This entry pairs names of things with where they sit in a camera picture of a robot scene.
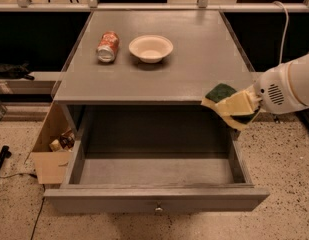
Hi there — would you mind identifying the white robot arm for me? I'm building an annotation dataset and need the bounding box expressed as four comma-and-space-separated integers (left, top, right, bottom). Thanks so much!
216, 54, 309, 116

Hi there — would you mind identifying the white paper bowl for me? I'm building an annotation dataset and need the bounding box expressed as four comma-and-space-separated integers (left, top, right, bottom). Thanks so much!
129, 35, 174, 64

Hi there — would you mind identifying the grey wooden cabinet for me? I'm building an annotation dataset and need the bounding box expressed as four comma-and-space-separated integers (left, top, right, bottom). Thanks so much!
55, 10, 256, 142

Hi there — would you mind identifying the white cable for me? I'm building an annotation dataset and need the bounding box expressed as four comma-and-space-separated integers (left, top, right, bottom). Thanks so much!
273, 1, 291, 66

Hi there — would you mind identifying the open grey top drawer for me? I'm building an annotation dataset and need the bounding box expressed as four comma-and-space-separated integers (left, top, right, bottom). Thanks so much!
45, 132, 269, 214

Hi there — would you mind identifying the cardboard box with snacks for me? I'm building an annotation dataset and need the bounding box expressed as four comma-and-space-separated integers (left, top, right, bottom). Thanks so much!
31, 104, 72, 184

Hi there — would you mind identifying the metal rail frame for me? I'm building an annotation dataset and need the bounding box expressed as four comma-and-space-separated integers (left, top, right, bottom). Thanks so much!
0, 0, 309, 12

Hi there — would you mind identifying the green and yellow sponge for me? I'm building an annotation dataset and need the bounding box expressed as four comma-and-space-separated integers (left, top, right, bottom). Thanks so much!
201, 83, 260, 131

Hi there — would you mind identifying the orange soda can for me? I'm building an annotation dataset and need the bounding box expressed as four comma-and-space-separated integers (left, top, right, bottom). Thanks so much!
97, 31, 120, 63

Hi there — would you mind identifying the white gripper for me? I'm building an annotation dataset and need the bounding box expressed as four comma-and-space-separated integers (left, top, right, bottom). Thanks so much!
215, 62, 308, 116

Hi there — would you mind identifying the black cable on floor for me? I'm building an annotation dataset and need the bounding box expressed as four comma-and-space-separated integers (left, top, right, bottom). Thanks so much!
0, 172, 46, 240

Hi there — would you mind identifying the black bar on floor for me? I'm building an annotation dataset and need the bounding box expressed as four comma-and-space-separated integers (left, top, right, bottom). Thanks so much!
0, 145, 11, 170

